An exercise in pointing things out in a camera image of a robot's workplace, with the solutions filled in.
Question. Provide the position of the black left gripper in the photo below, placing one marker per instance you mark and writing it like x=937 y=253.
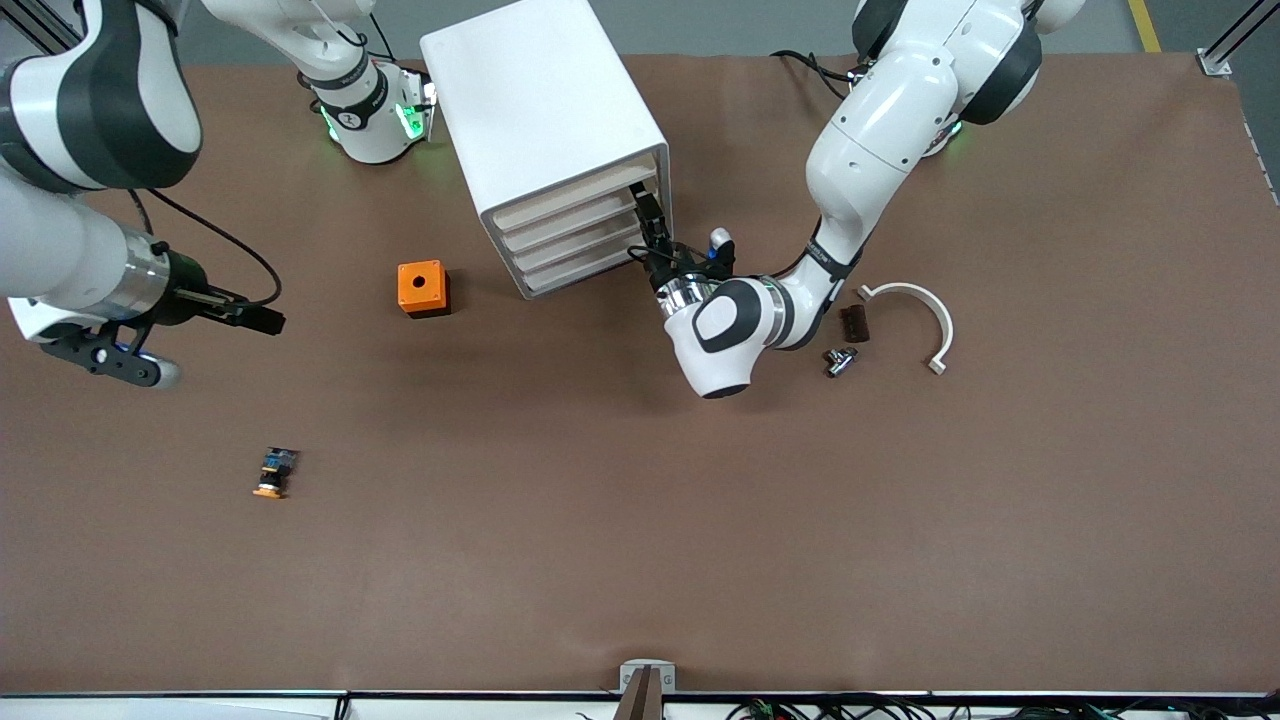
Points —
x=662 y=268

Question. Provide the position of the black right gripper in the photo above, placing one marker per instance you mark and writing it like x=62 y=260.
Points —
x=187 y=287

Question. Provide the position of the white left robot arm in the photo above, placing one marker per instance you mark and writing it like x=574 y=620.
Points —
x=880 y=130

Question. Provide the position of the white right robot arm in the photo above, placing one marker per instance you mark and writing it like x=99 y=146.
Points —
x=60 y=110

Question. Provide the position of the orange cap push button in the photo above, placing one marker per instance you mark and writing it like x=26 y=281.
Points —
x=272 y=472

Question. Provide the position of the orange box with hole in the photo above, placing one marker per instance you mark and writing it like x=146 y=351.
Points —
x=420 y=287

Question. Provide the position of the small brown block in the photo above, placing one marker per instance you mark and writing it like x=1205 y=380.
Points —
x=853 y=323

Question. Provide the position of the silver metal fitting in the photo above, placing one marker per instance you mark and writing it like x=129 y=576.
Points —
x=840 y=360

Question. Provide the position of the white curved bracket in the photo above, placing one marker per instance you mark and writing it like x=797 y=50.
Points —
x=945 y=320

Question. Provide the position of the aluminium frame profile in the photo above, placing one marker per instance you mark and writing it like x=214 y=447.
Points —
x=35 y=22
x=1215 y=62

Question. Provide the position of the white table edge rail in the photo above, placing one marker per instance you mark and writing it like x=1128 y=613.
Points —
x=200 y=708

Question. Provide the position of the grey table edge bracket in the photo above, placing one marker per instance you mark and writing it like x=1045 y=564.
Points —
x=647 y=672

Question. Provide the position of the brown tapered post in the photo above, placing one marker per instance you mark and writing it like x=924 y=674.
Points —
x=642 y=705

